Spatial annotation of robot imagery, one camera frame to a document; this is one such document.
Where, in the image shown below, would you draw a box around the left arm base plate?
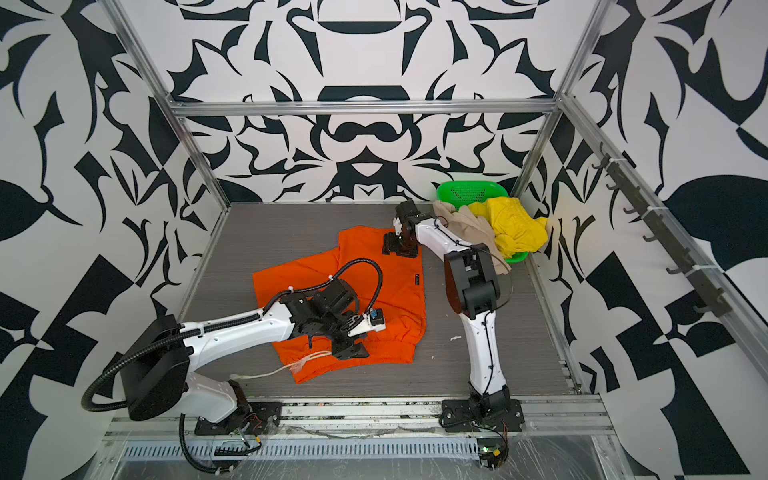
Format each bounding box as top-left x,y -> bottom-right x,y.
194,401 -> 283,436

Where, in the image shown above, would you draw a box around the left aluminium frame post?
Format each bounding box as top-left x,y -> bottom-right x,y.
99,0 -> 231,211

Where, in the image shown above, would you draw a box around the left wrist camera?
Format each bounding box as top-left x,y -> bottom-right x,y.
343,309 -> 386,338

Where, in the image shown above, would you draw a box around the yellow shorts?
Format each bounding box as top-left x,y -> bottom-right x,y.
468,197 -> 549,258

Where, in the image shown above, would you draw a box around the green plastic basket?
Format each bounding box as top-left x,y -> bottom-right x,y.
436,181 -> 529,264

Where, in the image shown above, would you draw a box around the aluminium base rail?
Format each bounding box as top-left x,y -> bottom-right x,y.
104,394 -> 616,438

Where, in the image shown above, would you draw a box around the white cable duct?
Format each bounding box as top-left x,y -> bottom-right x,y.
122,437 -> 481,461

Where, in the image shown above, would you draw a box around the aluminium frame crossbar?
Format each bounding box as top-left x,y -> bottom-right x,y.
171,99 -> 556,117

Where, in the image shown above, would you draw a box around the aluminium frame post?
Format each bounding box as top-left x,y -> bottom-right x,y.
511,0 -> 615,197
99,0 -> 231,211

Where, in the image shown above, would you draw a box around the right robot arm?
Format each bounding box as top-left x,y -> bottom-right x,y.
383,200 -> 511,422

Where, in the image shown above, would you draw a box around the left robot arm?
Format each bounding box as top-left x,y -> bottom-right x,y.
119,278 -> 386,429

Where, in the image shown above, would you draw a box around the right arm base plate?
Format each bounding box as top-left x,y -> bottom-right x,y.
438,400 -> 525,433

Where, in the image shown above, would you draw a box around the beige shorts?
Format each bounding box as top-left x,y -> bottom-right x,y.
432,200 -> 510,275

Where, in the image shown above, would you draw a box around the left corrugated black cable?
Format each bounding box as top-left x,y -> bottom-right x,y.
80,257 -> 385,414

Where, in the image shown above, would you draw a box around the right aluminium frame post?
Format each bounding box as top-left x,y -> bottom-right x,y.
511,0 -> 615,197

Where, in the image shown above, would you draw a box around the orange shorts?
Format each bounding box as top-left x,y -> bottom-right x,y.
251,225 -> 428,385

